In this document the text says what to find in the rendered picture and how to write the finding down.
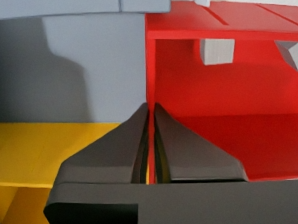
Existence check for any dark blue-grey shelf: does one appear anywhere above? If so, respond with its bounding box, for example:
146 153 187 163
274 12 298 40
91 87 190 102
0 0 210 123

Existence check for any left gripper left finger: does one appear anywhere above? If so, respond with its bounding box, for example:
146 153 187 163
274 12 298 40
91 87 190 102
52 102 149 186

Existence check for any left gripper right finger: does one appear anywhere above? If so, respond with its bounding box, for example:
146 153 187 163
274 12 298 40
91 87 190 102
154 102 249 184

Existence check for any yellow open bin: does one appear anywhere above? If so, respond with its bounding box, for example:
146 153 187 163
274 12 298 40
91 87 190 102
0 123 121 224

